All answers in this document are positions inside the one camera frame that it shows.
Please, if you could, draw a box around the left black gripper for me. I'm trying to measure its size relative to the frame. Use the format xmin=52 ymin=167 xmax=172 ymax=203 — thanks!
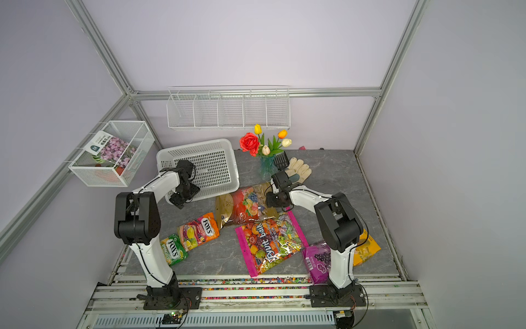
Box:
xmin=170 ymin=181 xmax=201 ymax=209

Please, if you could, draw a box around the white plastic perforated basket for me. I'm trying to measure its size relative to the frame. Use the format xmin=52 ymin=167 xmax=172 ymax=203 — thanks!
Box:
xmin=156 ymin=138 xmax=240 ymax=202

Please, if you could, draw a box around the gold red candy bag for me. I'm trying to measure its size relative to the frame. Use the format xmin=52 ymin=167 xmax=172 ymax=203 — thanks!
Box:
xmin=214 ymin=182 xmax=278 ymax=229

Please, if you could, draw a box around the pink fruit ball candy bag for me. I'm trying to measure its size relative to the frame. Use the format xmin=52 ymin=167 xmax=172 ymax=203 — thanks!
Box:
xmin=235 ymin=211 xmax=309 ymax=278

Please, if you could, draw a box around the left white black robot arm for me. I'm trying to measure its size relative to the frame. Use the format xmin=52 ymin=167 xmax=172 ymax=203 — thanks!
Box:
xmin=114 ymin=160 xmax=200 ymax=289

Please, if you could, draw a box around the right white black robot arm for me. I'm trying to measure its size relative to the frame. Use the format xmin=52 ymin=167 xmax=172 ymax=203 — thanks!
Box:
xmin=265 ymin=171 xmax=368 ymax=293

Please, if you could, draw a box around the beige work glove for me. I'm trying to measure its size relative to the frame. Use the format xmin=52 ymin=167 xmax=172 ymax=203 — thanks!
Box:
xmin=285 ymin=157 xmax=312 ymax=184

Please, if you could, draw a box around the orange Fox's candy bag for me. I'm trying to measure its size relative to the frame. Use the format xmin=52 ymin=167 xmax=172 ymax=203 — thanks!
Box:
xmin=178 ymin=212 xmax=220 ymax=252

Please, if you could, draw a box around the artificial flower bouquet in vase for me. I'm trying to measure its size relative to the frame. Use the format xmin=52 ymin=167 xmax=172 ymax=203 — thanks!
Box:
xmin=239 ymin=124 xmax=292 ymax=181

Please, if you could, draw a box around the green Fox's candy bag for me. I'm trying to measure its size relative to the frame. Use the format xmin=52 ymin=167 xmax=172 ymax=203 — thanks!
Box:
xmin=160 ymin=234 xmax=188 ymax=266

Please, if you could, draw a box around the purple candy bag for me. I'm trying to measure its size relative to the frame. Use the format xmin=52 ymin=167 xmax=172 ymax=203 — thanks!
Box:
xmin=302 ymin=241 xmax=331 ymax=285

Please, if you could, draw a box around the flower seed packet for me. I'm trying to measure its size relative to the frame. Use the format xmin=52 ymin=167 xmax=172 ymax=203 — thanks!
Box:
xmin=83 ymin=130 xmax=137 ymax=169

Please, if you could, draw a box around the yellow orange candy bag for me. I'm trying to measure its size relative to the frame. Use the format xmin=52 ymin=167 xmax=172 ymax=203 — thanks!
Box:
xmin=353 ymin=230 xmax=381 ymax=266

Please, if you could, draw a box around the white wire side basket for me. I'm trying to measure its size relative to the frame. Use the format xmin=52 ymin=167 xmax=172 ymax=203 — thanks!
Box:
xmin=68 ymin=121 xmax=155 ymax=187

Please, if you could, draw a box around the white wire wall shelf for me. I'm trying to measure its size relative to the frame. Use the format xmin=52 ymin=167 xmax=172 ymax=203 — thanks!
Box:
xmin=166 ymin=85 xmax=291 ymax=130

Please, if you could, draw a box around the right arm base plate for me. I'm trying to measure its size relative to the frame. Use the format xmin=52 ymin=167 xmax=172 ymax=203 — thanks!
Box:
xmin=305 ymin=284 xmax=367 ymax=309

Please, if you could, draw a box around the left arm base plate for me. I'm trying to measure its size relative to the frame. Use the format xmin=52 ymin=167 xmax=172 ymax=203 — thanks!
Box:
xmin=143 ymin=286 xmax=203 ymax=311

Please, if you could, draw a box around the aluminium front rail frame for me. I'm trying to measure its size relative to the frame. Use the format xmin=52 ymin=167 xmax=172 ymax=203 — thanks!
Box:
xmin=78 ymin=274 xmax=436 ymax=328

